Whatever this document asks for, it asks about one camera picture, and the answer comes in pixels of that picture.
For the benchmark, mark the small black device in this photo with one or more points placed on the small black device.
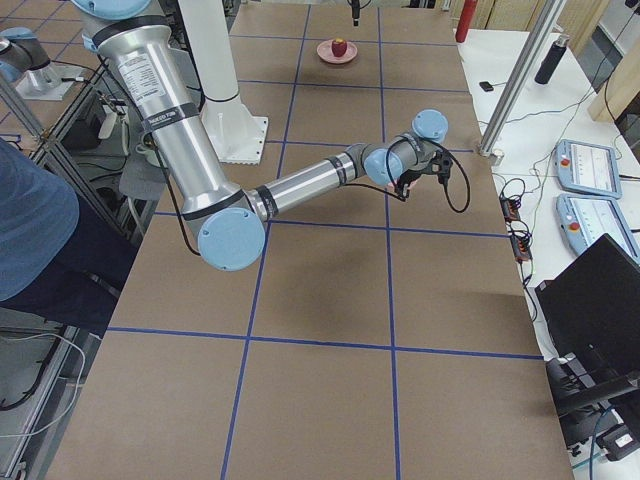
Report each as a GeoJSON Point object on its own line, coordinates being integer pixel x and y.
{"type": "Point", "coordinates": [486, 86]}

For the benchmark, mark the aluminium frame post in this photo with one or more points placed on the aluminium frame post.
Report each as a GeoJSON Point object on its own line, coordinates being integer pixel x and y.
{"type": "Point", "coordinates": [532, 48]}

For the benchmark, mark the grey background robot arm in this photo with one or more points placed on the grey background robot arm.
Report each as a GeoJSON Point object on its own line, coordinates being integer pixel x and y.
{"type": "Point", "coordinates": [21, 51]}

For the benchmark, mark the white cup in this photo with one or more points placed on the white cup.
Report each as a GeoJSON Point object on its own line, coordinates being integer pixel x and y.
{"type": "Point", "coordinates": [147, 148]}

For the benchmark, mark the blue tape line near crosswise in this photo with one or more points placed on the blue tape line near crosswise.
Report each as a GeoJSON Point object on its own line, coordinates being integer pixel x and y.
{"type": "Point", "coordinates": [333, 344]}

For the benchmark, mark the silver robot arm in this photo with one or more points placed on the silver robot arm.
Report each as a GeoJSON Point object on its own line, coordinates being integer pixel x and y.
{"type": "Point", "coordinates": [226, 220]}

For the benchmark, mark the black laptop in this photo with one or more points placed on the black laptop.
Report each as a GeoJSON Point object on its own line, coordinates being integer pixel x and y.
{"type": "Point", "coordinates": [591, 311]}

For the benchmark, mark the upper orange black adapter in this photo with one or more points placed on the upper orange black adapter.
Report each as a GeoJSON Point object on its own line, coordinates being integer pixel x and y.
{"type": "Point", "coordinates": [510, 207]}

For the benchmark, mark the upper teach pendant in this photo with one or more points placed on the upper teach pendant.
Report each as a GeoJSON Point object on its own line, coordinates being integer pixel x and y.
{"type": "Point", "coordinates": [587, 168]}

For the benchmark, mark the pink plate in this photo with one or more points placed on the pink plate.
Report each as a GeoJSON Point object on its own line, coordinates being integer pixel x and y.
{"type": "Point", "coordinates": [323, 51]}

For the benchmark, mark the person in blue clothes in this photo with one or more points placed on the person in blue clothes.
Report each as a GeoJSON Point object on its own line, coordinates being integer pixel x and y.
{"type": "Point", "coordinates": [58, 257]}

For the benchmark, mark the orange black adapter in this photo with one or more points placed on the orange black adapter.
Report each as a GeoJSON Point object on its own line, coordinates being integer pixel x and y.
{"type": "Point", "coordinates": [510, 207]}
{"type": "Point", "coordinates": [520, 248]}

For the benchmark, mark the lower orange black adapter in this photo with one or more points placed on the lower orange black adapter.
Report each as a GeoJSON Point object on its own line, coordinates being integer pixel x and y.
{"type": "Point", "coordinates": [520, 248]}

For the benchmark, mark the blue tape line lengthwise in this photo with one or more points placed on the blue tape line lengthwise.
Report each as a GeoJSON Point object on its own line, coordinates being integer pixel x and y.
{"type": "Point", "coordinates": [390, 286]}
{"type": "Point", "coordinates": [260, 274]}

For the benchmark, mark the lower teach pendant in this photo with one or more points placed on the lower teach pendant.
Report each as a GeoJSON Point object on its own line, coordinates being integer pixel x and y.
{"type": "Point", "coordinates": [585, 218]}

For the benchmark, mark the red apple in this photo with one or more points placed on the red apple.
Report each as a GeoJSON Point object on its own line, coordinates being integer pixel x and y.
{"type": "Point", "coordinates": [339, 47]}

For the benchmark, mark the black water bottle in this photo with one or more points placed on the black water bottle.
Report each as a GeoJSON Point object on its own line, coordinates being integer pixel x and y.
{"type": "Point", "coordinates": [552, 60]}

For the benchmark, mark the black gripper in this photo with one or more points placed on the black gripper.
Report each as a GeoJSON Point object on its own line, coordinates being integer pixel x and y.
{"type": "Point", "coordinates": [411, 177]}

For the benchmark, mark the teach pendant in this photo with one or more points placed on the teach pendant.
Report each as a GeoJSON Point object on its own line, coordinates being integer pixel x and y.
{"type": "Point", "coordinates": [585, 218]}
{"type": "Point", "coordinates": [587, 168]}

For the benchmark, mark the blue tape line crosswise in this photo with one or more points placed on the blue tape line crosswise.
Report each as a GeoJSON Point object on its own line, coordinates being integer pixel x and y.
{"type": "Point", "coordinates": [333, 344]}
{"type": "Point", "coordinates": [391, 229]}

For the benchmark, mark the blue tape line right lengthwise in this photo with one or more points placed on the blue tape line right lengthwise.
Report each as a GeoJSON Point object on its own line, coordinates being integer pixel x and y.
{"type": "Point", "coordinates": [390, 286]}

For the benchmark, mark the pink bowl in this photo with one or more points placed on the pink bowl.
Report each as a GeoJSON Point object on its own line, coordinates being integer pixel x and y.
{"type": "Point", "coordinates": [411, 184]}

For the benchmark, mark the black monitor stand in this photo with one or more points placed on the black monitor stand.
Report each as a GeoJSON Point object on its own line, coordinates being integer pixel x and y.
{"type": "Point", "coordinates": [595, 390]}

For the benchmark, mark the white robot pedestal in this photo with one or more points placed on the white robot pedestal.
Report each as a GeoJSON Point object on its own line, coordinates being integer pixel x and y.
{"type": "Point", "coordinates": [238, 136]}

